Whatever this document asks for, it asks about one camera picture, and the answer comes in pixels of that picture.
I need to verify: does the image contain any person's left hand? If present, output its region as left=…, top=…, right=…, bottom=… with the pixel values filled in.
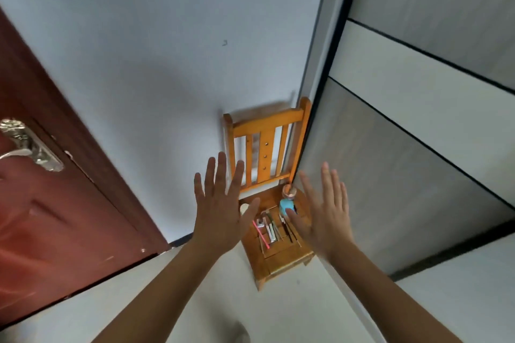
left=192, top=152, right=261, bottom=255

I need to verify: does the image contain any person's right hand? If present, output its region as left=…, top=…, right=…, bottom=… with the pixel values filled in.
left=285, top=162, right=355, bottom=262

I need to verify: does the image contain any person's left forearm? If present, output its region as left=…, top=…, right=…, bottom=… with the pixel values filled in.
left=92, top=239, right=226, bottom=343

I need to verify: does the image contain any person's right forearm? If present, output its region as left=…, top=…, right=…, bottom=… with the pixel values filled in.
left=330, top=240, right=463, bottom=343

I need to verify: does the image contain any dark thin nail tool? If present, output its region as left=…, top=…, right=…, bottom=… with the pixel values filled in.
left=278, top=214, right=299, bottom=244

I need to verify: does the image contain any turquoise round container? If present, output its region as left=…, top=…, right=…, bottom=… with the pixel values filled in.
left=279, top=198, right=297, bottom=218

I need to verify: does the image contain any silver metal nail tool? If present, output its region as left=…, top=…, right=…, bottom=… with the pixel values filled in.
left=263, top=212, right=279, bottom=244

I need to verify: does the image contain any pink thin stick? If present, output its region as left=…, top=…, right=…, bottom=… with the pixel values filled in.
left=252, top=220, right=270, bottom=250

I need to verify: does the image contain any orange wooden chair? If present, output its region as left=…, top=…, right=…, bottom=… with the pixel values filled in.
left=223, top=97, right=315, bottom=291

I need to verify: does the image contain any grey panelled wardrobe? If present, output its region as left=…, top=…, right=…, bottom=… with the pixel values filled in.
left=293, top=0, right=515, bottom=343

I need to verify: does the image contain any red-brown wooden door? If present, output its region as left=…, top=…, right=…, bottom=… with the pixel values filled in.
left=0, top=5, right=170, bottom=331

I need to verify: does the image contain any silver door handle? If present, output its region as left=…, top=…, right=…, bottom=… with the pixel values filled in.
left=0, top=118, right=65, bottom=173

